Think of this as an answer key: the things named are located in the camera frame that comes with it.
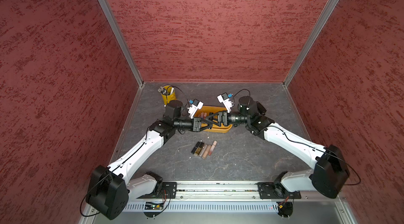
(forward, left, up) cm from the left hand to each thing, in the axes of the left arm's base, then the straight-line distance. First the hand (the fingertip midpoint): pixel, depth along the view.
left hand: (209, 128), depth 71 cm
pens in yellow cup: (+29, +28, -6) cm, 41 cm away
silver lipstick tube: (-3, +3, -21) cm, 21 cm away
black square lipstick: (-1, +8, -22) cm, 23 cm away
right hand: (+3, +1, +1) cm, 3 cm away
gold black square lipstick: (-3, +6, -21) cm, 22 cm away
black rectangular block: (+26, -35, -20) cm, 48 cm away
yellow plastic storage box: (+24, +3, -21) cm, 32 cm away
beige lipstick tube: (-3, +2, -21) cm, 22 cm away
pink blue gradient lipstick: (+3, +4, +7) cm, 8 cm away
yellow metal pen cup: (+31, +25, -13) cm, 42 cm away
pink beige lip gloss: (0, -2, -22) cm, 22 cm away
